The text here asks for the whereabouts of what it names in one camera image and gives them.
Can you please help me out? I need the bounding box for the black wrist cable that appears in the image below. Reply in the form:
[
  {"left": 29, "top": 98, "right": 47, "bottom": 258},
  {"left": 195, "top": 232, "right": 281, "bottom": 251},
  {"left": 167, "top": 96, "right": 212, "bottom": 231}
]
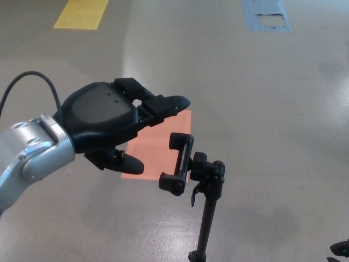
[{"left": 0, "top": 71, "right": 62, "bottom": 117}]

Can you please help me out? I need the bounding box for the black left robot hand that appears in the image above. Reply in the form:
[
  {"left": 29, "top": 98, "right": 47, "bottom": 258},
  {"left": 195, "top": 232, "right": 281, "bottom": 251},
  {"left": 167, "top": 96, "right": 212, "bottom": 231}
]
[{"left": 53, "top": 78, "right": 191, "bottom": 175}]

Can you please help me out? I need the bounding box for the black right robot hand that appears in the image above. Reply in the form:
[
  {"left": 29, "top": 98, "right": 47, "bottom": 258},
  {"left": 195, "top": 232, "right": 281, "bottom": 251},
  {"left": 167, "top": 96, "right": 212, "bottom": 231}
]
[{"left": 326, "top": 238, "right": 349, "bottom": 262}]

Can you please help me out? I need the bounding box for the torn blue floor mat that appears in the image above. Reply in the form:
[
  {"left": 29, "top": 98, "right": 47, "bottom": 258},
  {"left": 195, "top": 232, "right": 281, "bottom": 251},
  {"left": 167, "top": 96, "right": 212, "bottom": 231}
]
[{"left": 243, "top": 0, "right": 292, "bottom": 33}]

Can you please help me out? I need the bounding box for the yellow floor mat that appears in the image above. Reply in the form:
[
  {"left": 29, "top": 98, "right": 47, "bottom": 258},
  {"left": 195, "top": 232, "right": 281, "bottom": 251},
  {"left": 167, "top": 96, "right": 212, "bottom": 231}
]
[{"left": 52, "top": 0, "right": 110, "bottom": 30}]

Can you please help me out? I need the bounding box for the orange floor mat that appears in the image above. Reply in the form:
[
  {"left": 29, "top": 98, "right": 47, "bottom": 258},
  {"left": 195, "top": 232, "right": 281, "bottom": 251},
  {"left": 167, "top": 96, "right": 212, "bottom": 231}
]
[{"left": 121, "top": 110, "right": 192, "bottom": 183}]

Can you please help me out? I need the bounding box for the black phone stand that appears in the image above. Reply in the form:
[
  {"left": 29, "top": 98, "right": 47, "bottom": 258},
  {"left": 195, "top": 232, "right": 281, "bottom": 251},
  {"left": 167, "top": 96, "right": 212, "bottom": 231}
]
[{"left": 158, "top": 132, "right": 226, "bottom": 262}]

